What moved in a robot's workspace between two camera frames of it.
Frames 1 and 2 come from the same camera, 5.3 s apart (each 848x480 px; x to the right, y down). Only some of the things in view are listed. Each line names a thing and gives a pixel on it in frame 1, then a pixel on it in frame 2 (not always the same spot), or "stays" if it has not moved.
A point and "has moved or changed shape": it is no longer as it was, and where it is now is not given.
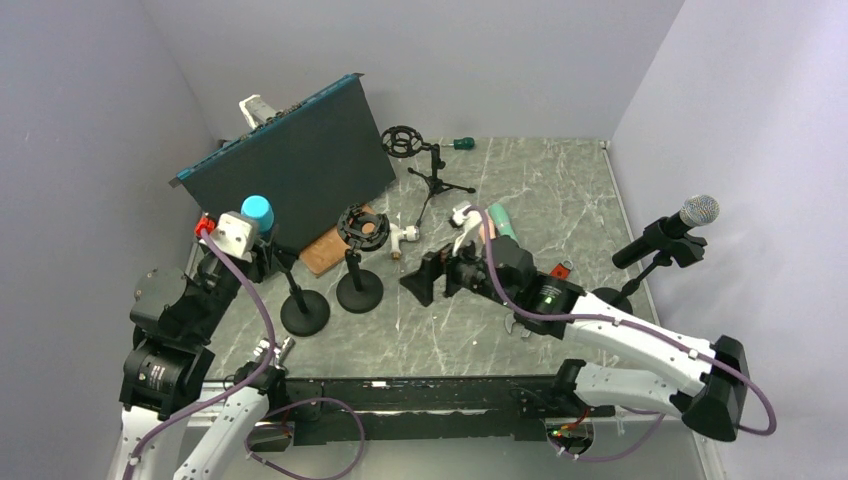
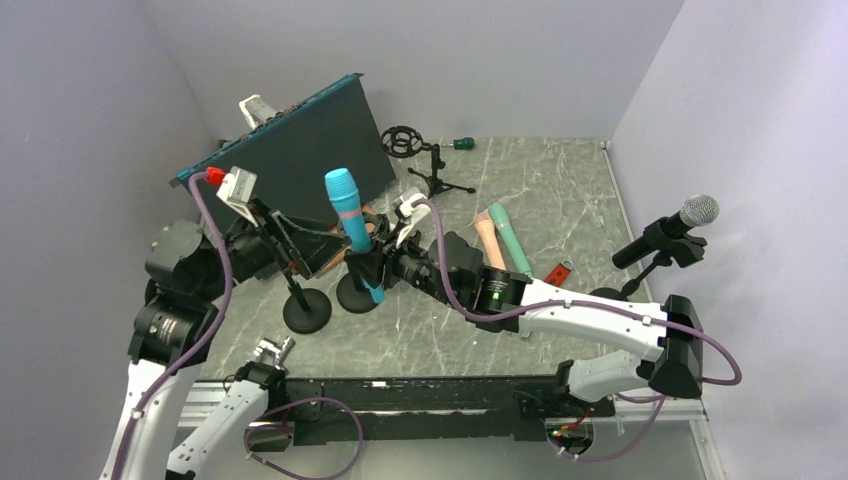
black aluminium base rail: (420, 409) stays
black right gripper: (421, 283) -> (389, 243)
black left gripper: (259, 268) -> (312, 248)
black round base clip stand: (303, 312) stays
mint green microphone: (501, 221) stays
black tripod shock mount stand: (403, 141) stays
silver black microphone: (696, 211) stays
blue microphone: (260, 209) has moved or changed shape
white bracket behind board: (257, 111) stays
